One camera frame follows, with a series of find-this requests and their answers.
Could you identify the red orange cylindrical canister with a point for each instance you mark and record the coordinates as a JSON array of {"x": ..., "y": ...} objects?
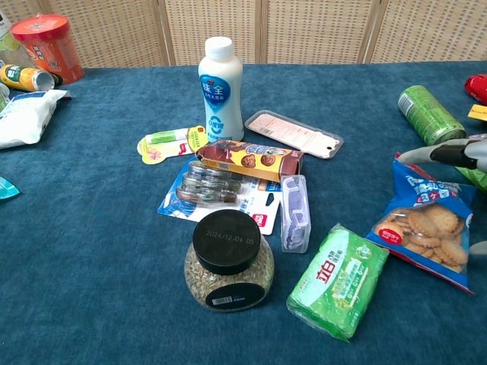
[{"x": 49, "y": 47}]

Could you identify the glass jar with black lid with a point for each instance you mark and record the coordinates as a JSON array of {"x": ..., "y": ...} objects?
[{"x": 227, "y": 262}]

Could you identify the toothbrush blister pack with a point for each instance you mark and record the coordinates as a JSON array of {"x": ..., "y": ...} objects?
[{"x": 213, "y": 194}]

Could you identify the green snack bag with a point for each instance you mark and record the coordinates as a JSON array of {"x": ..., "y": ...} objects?
[{"x": 475, "y": 175}]

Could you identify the yellow drink can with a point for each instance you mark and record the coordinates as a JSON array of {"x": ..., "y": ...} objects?
[{"x": 24, "y": 78}]

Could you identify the lip balm card package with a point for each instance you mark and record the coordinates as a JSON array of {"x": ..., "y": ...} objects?
[{"x": 171, "y": 143}]

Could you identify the white plastic bag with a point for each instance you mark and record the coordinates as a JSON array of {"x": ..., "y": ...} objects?
[{"x": 24, "y": 116}]

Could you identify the green soap bar package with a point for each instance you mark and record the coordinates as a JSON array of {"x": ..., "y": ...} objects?
[{"x": 336, "y": 277}]

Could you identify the yellow card package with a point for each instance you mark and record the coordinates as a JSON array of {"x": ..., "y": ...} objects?
[{"x": 478, "y": 112}]

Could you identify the red snack package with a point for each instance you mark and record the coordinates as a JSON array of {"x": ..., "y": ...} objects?
[{"x": 477, "y": 87}]

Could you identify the blue biscuit bag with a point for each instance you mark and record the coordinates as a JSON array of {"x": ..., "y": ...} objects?
[{"x": 426, "y": 224}]

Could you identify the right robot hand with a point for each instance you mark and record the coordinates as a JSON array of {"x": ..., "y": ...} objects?
[{"x": 452, "y": 153}]

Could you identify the pink clear blister package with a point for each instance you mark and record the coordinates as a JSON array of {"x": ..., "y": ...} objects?
[{"x": 293, "y": 133}]

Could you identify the white yogurt drink bottle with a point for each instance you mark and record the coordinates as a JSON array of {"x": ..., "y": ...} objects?
[{"x": 220, "y": 95}]

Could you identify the green drink can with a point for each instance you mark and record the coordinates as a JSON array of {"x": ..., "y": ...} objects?
[{"x": 430, "y": 114}]

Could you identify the lime print bottle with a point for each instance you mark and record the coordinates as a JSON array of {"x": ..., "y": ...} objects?
[{"x": 7, "y": 42}]

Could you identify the teal packet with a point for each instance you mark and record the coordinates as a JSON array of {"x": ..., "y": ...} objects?
[{"x": 5, "y": 190}]

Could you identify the clear plastic floss box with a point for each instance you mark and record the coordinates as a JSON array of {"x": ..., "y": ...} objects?
[{"x": 295, "y": 214}]

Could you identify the brown cookie box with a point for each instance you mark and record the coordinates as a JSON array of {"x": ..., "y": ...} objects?
[{"x": 249, "y": 159}]

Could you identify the woven folding screen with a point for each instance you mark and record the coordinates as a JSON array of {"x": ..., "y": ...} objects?
[{"x": 304, "y": 30}]

